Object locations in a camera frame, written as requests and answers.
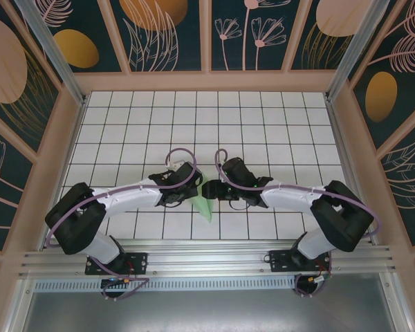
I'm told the light green paper sheet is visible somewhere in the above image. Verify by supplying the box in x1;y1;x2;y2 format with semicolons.
188;171;214;225

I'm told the grey metal sheet panel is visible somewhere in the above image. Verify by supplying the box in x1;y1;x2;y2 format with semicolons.
19;290;404;332

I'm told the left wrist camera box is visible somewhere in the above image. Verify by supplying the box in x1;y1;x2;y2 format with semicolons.
165;158;188;171

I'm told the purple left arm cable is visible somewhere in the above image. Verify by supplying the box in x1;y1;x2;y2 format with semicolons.
45;147;199;302

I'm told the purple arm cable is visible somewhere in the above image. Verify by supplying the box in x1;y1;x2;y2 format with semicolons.
45;147;199;302
214;148;383;299

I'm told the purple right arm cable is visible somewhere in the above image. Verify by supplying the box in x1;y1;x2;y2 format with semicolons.
214;148;383;299

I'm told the long aluminium mounting rail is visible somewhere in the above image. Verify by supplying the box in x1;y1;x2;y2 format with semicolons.
19;238;399;277

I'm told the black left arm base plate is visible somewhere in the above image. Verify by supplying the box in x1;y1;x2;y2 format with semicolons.
85;252;149;276

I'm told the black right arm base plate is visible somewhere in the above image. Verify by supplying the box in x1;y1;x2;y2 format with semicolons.
269;249;332;273

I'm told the white slotted cable duct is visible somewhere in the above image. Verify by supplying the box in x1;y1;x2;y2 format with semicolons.
33;277;298;292

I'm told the aluminium side rail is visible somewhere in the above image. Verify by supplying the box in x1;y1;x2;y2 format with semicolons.
326;100;380;245

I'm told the aluminium corner post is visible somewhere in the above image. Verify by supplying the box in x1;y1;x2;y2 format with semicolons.
15;0;88;105
324;0;385;102

